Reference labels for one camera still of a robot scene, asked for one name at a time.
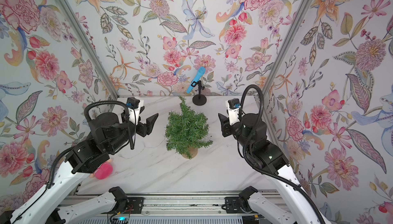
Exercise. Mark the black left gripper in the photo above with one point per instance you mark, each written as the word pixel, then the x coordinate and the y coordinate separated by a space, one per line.
pixel 144 130

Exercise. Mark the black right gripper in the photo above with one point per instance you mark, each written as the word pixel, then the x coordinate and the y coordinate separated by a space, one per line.
pixel 228 129

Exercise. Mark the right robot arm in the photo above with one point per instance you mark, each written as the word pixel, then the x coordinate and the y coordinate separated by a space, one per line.
pixel 250 132

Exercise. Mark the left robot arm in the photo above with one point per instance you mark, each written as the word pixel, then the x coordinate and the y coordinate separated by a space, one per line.
pixel 113 126

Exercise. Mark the small green christmas tree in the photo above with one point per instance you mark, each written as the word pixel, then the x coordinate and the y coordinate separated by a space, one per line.
pixel 186 128

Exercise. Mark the wooden tree base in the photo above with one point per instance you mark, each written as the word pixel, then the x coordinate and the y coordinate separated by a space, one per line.
pixel 191 153

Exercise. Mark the black microphone stand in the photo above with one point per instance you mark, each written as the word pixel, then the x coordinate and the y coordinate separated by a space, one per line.
pixel 199 99

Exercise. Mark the pink black toy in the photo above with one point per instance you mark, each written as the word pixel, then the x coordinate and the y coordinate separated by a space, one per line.
pixel 104 171

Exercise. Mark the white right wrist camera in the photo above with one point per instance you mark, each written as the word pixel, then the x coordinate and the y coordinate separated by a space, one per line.
pixel 233 109

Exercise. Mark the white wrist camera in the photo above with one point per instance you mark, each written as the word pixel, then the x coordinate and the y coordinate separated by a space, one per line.
pixel 135 107
pixel 233 109

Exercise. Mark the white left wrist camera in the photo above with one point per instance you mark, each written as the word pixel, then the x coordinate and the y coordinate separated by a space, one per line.
pixel 135 107

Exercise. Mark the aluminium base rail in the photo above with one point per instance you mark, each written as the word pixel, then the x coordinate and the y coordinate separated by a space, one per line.
pixel 187 208

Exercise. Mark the aluminium corner frame post right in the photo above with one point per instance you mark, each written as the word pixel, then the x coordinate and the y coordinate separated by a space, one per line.
pixel 287 42

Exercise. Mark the aluminium corner frame post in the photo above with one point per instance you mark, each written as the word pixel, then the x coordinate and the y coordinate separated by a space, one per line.
pixel 287 42
pixel 85 43

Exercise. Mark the aluminium corner frame post left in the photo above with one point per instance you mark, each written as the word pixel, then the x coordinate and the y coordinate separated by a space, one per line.
pixel 85 43

